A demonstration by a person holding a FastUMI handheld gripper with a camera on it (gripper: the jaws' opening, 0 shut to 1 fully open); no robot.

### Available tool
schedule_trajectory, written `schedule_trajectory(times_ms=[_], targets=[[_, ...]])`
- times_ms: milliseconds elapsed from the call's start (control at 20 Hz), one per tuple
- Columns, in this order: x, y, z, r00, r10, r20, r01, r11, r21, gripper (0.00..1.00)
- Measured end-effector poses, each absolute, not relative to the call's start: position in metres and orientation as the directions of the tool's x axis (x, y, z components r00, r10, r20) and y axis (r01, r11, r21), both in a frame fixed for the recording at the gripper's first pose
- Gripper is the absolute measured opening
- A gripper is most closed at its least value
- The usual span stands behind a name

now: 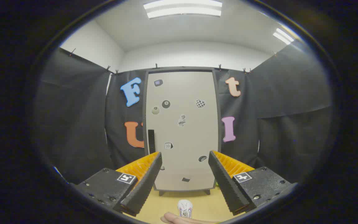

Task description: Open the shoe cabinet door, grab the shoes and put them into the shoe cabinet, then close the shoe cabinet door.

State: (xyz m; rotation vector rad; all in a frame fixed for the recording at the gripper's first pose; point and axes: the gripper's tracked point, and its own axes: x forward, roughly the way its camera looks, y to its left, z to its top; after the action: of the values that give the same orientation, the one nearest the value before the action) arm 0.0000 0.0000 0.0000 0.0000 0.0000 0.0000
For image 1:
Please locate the black backdrop cloth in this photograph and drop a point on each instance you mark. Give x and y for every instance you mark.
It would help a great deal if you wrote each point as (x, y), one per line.
(73, 124)

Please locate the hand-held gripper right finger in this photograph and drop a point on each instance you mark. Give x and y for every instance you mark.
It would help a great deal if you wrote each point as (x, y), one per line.
(225, 183)

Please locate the small ceiling light panel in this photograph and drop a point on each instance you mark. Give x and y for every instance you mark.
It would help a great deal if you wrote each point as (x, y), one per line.
(283, 36)

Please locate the grey shoe cabinet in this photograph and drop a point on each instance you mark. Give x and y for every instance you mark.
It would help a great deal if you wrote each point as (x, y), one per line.
(182, 69)

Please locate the white shoe red blue stripes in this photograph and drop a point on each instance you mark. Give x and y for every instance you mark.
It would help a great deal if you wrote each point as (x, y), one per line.
(184, 207)

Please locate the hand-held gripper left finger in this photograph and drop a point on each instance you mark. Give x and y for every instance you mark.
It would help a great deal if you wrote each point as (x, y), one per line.
(144, 186)

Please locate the large ceiling light panel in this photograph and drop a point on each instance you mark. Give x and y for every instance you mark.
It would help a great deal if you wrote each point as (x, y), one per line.
(182, 9)

